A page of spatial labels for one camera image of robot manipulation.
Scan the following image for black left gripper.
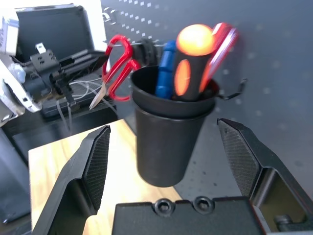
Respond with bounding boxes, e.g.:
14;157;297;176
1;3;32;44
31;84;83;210
29;43;110;110

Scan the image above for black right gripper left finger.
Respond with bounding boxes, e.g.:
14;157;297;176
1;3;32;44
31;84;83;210
31;124;111;235

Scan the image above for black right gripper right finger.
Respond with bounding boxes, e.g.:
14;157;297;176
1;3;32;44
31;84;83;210
217;118;313;232

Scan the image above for red handled scissors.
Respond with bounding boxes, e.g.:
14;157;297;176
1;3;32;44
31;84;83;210
89;34;141;110

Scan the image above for orange black screwdriver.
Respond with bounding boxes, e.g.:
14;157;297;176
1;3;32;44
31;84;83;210
172;23;216;102

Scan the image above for grey pegboard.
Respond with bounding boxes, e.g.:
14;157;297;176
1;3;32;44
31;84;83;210
100;0;313;204

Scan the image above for double prong metal hook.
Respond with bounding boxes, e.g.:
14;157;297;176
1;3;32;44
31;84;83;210
102;7;117;25

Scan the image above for black plastic cup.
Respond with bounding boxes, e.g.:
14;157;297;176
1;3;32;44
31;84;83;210
130;65;220;188

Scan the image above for blue handled screwdriver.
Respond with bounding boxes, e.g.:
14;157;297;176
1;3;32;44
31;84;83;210
155;40;178;100

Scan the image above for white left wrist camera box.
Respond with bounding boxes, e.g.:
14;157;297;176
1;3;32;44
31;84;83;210
0;57;43;126

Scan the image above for clear red handled screwdriver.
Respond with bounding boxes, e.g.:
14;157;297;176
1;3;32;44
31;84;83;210
199;22;239;93

